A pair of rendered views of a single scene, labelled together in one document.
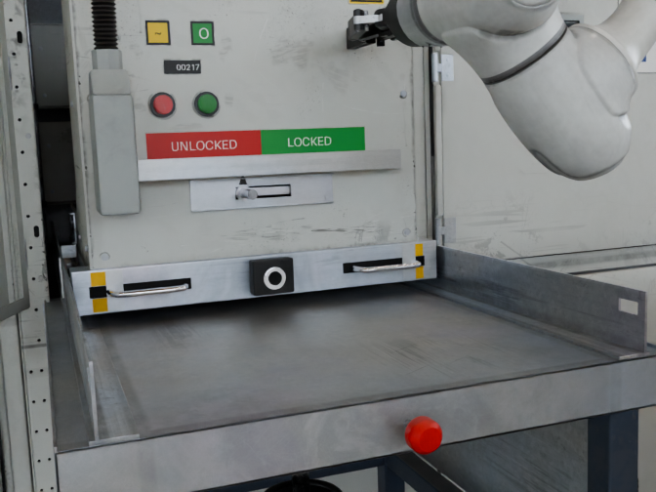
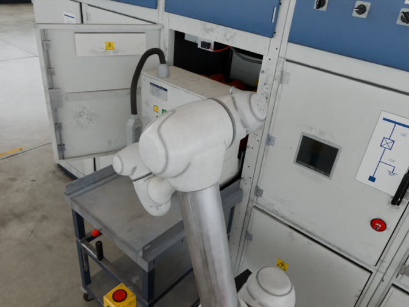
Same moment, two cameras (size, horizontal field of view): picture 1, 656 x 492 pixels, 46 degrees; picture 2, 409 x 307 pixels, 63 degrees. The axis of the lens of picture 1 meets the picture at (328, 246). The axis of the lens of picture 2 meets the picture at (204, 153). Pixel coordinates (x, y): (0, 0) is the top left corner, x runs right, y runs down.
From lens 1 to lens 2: 1.55 m
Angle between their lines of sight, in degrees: 58
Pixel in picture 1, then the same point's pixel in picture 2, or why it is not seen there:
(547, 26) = (132, 176)
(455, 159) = (267, 172)
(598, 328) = (155, 246)
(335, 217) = not seen: hidden behind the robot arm
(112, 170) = (128, 141)
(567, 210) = (310, 215)
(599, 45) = (145, 187)
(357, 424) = (94, 222)
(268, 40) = not seen: hidden behind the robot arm
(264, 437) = (83, 212)
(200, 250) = not seen: hidden behind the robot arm
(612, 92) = (145, 200)
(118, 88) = (130, 124)
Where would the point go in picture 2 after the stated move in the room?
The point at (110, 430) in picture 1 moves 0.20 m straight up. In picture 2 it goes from (71, 195) to (66, 160)
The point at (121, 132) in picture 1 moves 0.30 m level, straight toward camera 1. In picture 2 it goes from (129, 134) to (73, 151)
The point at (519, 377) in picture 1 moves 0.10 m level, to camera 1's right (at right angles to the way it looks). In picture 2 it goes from (118, 239) to (125, 255)
